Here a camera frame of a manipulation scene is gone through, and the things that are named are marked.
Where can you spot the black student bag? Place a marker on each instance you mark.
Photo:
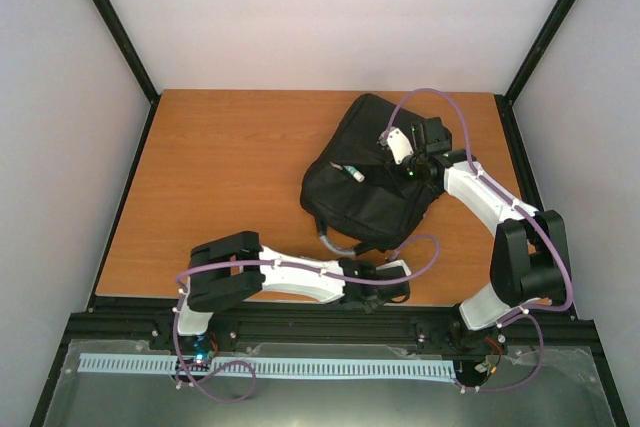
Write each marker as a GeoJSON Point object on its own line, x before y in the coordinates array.
{"type": "Point", "coordinates": [383, 210]}

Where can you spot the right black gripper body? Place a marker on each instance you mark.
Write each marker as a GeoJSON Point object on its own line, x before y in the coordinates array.
{"type": "Point", "coordinates": [417, 175]}

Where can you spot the right black frame post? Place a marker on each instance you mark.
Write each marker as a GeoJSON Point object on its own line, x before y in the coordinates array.
{"type": "Point", "coordinates": [555, 19]}

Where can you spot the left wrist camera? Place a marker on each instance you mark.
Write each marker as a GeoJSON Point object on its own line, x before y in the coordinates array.
{"type": "Point", "coordinates": [395, 270]}

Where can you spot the silver bag handle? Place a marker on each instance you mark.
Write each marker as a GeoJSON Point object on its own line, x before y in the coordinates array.
{"type": "Point", "coordinates": [351, 252]}

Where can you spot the left black frame post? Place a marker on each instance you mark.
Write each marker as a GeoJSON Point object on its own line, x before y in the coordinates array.
{"type": "Point", "coordinates": [122, 40]}

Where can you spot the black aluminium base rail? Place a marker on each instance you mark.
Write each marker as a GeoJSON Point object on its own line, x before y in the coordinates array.
{"type": "Point", "coordinates": [420, 330]}

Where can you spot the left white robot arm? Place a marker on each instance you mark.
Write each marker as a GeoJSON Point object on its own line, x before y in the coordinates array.
{"type": "Point", "coordinates": [230, 270]}

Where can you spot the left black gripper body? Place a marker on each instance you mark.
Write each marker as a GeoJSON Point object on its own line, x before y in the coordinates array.
{"type": "Point", "coordinates": [373, 306]}

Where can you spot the light blue cable duct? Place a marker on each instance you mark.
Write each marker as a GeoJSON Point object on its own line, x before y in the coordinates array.
{"type": "Point", "coordinates": [272, 368]}

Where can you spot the black frame post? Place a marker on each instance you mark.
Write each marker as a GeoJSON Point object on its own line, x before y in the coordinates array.
{"type": "Point", "coordinates": [122, 40]}
{"type": "Point", "coordinates": [555, 19]}

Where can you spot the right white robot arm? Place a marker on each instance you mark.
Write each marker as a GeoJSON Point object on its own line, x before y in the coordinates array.
{"type": "Point", "coordinates": [529, 266]}

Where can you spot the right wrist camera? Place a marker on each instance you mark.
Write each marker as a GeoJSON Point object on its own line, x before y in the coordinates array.
{"type": "Point", "coordinates": [398, 144]}

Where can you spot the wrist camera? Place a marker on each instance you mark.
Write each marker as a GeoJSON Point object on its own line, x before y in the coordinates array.
{"type": "Point", "coordinates": [398, 144]}
{"type": "Point", "coordinates": [395, 270]}

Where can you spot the white glue stick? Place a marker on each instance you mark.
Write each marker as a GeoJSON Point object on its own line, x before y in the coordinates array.
{"type": "Point", "coordinates": [354, 172]}

